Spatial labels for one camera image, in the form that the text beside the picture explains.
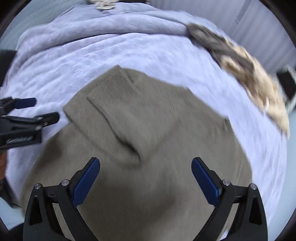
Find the brown and cream clothes pile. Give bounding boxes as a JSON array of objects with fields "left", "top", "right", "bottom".
[{"left": 187, "top": 24, "right": 290, "bottom": 138}]

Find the olive knit sweater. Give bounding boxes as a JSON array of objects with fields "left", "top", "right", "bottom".
[{"left": 20, "top": 66, "right": 252, "bottom": 240}]

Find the lavender plush bed blanket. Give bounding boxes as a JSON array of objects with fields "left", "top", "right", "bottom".
[{"left": 1, "top": 3, "right": 287, "bottom": 222}]

